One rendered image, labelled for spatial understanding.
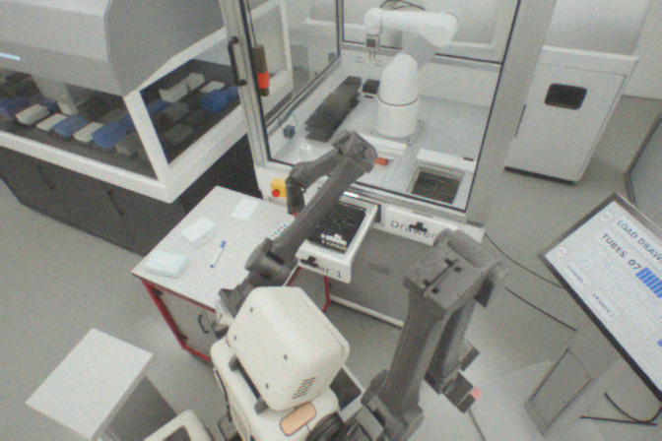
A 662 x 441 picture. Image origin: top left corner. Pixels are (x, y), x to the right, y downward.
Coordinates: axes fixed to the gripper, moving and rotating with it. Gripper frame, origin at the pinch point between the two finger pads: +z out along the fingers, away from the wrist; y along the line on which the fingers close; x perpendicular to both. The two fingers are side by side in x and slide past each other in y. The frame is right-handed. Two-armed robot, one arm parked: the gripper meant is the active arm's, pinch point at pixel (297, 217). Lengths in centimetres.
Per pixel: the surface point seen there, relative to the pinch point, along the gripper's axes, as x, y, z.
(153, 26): 47, 57, -55
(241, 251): 25.7, 3.1, 21.0
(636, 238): -98, -42, -21
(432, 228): -52, -8, 7
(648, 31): -321, 213, 47
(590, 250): -90, -38, -12
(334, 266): -11.5, -20.0, 6.3
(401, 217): -41.1, -0.7, 6.1
